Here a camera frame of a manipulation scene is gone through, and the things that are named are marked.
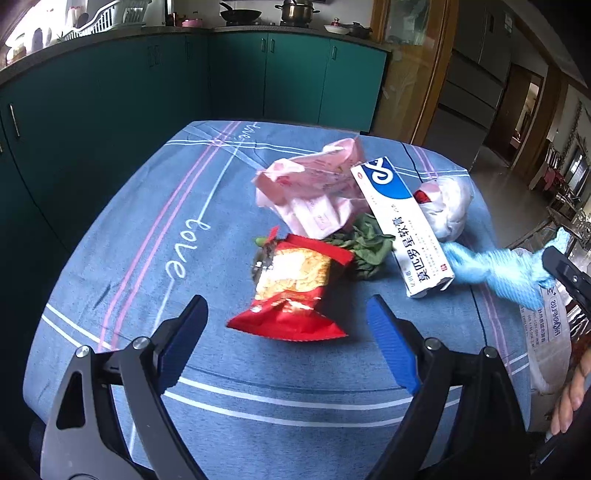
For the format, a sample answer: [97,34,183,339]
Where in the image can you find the white and blue ointment box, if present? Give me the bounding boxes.
[350,156,455,300]

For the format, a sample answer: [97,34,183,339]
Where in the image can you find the green vegetable leaves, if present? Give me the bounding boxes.
[323,213,395,280]

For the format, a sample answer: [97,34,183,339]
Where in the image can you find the person's right hand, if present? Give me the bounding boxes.
[549,348,591,435]

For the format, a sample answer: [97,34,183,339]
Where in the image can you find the black gas stove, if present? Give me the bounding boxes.
[222,19,319,27]

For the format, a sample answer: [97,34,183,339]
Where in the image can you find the pink plastic packet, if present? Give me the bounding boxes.
[255,137,370,240]

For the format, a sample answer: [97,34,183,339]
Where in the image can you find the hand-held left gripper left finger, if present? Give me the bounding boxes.
[41,294,209,480]

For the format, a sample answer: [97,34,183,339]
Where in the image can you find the blue striped cloth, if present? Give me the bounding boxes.
[22,120,532,480]

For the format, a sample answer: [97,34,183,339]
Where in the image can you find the grey refrigerator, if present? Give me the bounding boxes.
[422,0,513,153]

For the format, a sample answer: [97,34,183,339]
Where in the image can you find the white dish rack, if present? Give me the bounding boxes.
[60,0,148,42]

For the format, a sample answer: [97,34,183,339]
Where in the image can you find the blue face mask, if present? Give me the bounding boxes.
[442,227,571,311]

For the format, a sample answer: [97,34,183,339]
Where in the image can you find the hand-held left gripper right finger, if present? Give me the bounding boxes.
[366,294,532,480]

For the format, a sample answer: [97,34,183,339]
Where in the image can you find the wood framed glass sliding door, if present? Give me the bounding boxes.
[369,0,451,144]

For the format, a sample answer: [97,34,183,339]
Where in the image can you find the black wok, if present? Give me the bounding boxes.
[219,2,262,23]

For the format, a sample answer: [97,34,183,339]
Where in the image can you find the steel cooking pot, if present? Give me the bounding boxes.
[274,0,321,25]

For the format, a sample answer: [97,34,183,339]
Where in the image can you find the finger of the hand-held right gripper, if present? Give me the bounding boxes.
[541,246,591,319]

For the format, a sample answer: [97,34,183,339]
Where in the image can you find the brown wooden door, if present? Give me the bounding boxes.
[487,65,546,167]

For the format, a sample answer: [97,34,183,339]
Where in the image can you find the white plastic bag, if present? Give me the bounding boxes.
[413,175,475,241]

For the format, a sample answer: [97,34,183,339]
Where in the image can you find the white printed plastic bin liner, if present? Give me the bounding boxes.
[510,249,578,395]

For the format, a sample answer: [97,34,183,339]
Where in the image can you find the teal lower kitchen cabinets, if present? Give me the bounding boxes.
[0,25,391,352]

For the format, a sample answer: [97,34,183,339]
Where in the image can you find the red snack packet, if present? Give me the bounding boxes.
[226,233,354,342]

